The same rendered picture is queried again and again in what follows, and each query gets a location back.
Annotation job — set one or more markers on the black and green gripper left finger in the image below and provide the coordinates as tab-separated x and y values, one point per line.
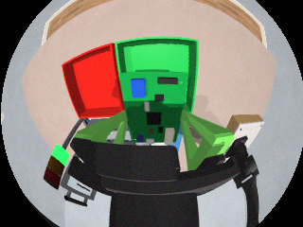
98	132

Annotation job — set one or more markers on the red open tray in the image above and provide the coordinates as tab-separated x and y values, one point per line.
94	89

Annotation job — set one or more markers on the green bin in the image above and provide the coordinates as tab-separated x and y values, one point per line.
161	53

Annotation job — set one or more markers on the green circuit board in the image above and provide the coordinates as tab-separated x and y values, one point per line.
153	101

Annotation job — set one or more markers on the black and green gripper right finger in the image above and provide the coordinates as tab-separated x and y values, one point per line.
215	139

